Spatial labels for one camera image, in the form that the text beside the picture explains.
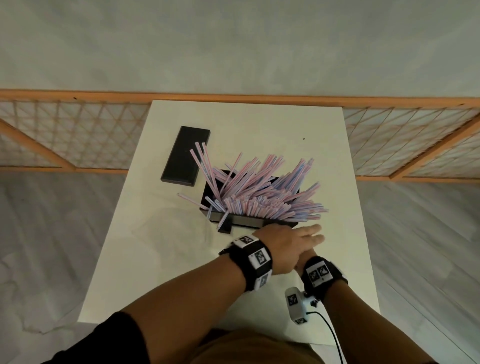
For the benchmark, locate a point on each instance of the person's right hand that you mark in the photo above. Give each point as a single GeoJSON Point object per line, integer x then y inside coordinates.
{"type": "Point", "coordinates": [299, 267]}

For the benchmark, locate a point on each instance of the person's left hand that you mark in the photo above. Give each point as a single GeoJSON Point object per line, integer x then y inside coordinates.
{"type": "Point", "coordinates": [285, 243]}

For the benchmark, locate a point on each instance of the person's left fingers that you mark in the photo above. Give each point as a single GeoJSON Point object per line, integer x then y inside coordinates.
{"type": "Point", "coordinates": [312, 233]}

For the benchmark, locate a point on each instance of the person's left forearm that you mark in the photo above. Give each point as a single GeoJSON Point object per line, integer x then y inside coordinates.
{"type": "Point", "coordinates": [187, 296]}

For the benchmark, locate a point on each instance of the person's right forearm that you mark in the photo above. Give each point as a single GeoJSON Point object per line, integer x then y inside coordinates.
{"type": "Point", "coordinates": [367, 326]}

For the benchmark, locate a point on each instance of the black right wristband with markers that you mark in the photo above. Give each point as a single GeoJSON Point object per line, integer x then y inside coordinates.
{"type": "Point", "coordinates": [322, 275]}

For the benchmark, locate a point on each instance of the black wristband with markers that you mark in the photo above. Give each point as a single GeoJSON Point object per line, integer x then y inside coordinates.
{"type": "Point", "coordinates": [255, 262]}
{"type": "Point", "coordinates": [322, 275]}

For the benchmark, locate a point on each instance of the black left wristband with markers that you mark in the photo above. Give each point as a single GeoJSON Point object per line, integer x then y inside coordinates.
{"type": "Point", "coordinates": [255, 262]}

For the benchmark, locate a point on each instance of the pile of pink blue straws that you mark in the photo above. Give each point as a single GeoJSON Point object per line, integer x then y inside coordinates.
{"type": "Point", "coordinates": [262, 191]}

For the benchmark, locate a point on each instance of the black straw box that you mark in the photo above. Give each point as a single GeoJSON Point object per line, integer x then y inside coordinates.
{"type": "Point", "coordinates": [243, 221]}

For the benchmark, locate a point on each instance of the single pink blue straw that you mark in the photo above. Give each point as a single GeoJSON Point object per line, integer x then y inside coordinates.
{"type": "Point", "coordinates": [191, 200]}

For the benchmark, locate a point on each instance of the brown garment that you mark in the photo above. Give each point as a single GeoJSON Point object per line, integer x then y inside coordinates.
{"type": "Point", "coordinates": [255, 348]}

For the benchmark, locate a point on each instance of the wooden lattice screen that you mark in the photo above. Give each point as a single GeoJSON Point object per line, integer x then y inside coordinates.
{"type": "Point", "coordinates": [412, 142]}

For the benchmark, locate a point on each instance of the black box lid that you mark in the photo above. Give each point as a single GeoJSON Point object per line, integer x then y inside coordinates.
{"type": "Point", "coordinates": [185, 155]}

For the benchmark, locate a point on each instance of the black sleeve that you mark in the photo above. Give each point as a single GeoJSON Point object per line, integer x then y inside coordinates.
{"type": "Point", "coordinates": [101, 343]}

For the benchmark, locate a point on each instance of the white wrist camera with markers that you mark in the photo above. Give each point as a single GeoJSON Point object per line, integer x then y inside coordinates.
{"type": "Point", "coordinates": [298, 303]}

